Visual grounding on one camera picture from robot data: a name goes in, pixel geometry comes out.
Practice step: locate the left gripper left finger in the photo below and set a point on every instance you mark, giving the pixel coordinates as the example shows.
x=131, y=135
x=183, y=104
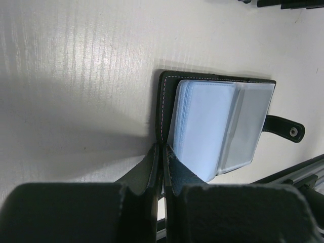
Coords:
x=122, y=211

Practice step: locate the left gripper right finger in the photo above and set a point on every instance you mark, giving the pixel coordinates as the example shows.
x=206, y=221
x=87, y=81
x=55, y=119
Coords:
x=200, y=212

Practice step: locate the black leather card holder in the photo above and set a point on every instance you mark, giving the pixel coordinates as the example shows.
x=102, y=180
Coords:
x=213, y=123

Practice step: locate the black card tray box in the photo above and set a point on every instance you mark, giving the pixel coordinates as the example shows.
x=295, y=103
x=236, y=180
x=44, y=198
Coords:
x=291, y=4

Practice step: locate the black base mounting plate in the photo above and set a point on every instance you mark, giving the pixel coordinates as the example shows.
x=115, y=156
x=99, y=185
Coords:
x=306, y=176

